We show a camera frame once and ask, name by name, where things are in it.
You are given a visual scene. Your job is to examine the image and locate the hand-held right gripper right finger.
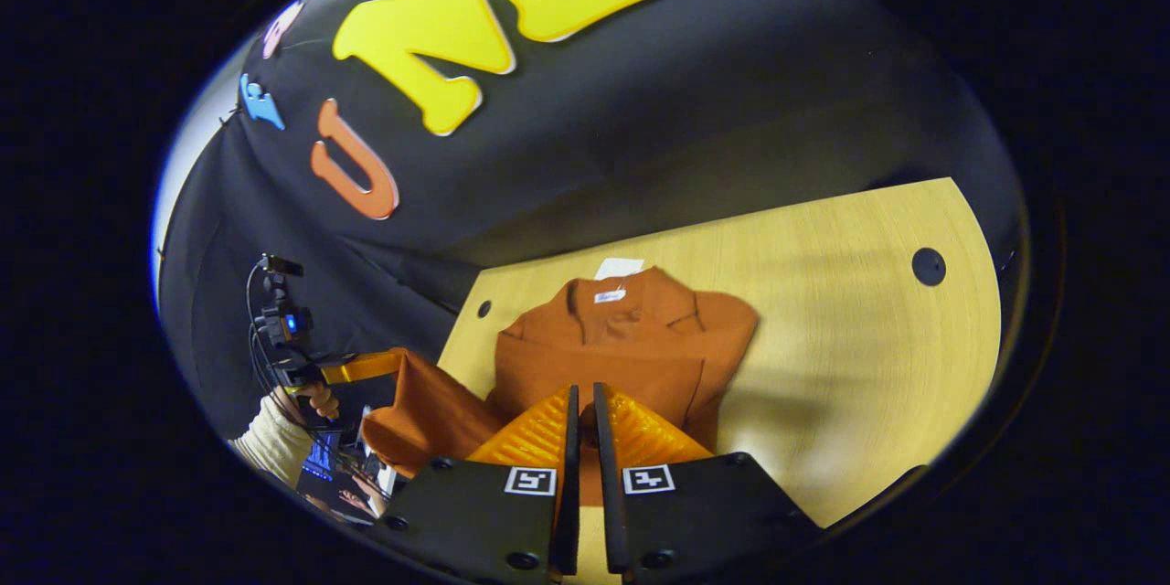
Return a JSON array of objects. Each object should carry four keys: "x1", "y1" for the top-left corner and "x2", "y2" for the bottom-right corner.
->
[{"x1": 591, "y1": 381, "x2": 825, "y2": 584}]

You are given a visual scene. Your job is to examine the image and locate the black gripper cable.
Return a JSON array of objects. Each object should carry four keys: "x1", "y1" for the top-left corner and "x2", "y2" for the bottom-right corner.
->
[{"x1": 243, "y1": 258, "x2": 281, "y2": 405}]

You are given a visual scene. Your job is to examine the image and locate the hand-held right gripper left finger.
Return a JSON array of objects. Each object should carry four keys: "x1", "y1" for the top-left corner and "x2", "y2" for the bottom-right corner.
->
[{"x1": 378, "y1": 383, "x2": 582, "y2": 584}]

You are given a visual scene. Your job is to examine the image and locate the orange knit cardigan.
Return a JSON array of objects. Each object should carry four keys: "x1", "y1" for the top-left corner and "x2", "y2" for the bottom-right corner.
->
[{"x1": 360, "y1": 257, "x2": 761, "y2": 513}]

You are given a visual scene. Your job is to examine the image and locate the black backdrop cloth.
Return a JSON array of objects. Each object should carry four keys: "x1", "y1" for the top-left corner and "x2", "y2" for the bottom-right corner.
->
[{"x1": 154, "y1": 0, "x2": 1026, "y2": 444}]

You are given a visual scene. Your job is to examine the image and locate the dark computer monitor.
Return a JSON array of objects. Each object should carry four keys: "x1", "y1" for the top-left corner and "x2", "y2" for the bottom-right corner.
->
[{"x1": 298, "y1": 428, "x2": 367, "y2": 487}]

